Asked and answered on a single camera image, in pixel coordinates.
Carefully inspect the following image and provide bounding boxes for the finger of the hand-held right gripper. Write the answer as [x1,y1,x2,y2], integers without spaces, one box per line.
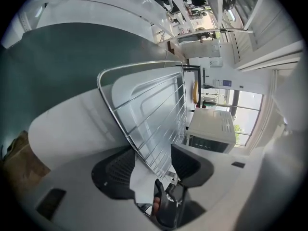
[153,179,178,228]

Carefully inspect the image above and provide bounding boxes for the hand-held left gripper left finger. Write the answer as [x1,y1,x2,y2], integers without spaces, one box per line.
[91,150,136,200]

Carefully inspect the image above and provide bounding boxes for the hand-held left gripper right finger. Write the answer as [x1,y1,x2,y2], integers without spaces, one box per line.
[170,143,215,188]

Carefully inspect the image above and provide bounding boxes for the cream toaster oven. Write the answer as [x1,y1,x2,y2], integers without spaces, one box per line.
[186,108,237,154]

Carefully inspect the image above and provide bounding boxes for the chrome wire rack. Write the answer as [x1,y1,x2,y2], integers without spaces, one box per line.
[97,60,188,180]

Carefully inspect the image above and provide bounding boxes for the large black flat rectangle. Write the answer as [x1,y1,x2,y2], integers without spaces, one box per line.
[36,188,67,221]

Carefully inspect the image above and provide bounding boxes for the large glass window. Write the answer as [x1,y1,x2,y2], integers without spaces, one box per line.
[225,89,263,147]

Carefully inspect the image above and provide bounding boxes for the yellow curved object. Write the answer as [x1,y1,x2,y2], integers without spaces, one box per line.
[192,79,199,104]

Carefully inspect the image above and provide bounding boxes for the brown cardboard box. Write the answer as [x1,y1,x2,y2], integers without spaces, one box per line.
[0,129,51,186]

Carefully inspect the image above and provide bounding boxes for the white and blue wall notice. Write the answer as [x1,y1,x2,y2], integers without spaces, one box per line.
[213,79,233,88]

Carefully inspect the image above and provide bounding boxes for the black metal frame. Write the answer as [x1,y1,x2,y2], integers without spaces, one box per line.
[182,65,208,105]

